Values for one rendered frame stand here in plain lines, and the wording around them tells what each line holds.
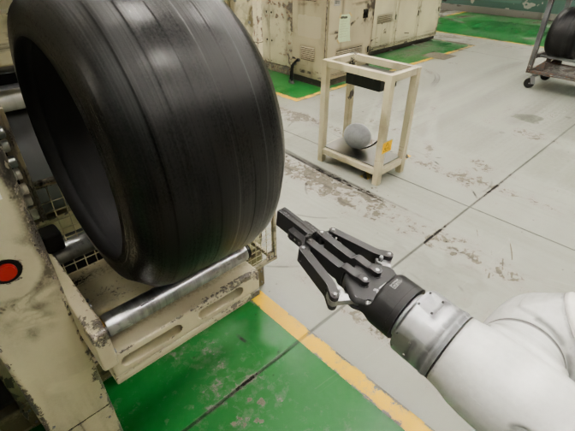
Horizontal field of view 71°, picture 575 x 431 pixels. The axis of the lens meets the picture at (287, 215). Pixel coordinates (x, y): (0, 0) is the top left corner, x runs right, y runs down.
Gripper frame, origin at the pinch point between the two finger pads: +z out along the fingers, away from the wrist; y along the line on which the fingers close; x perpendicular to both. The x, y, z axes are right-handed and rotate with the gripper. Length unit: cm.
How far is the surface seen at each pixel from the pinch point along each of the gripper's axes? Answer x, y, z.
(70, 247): 30, 21, 49
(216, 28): -21.8, -2.6, 23.3
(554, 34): 67, -520, 111
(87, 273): 41, 19, 50
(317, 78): 146, -339, 294
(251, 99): -13.5, -3.4, 15.4
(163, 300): 26.8, 13.3, 20.1
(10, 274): 12.9, 33.8, 29.3
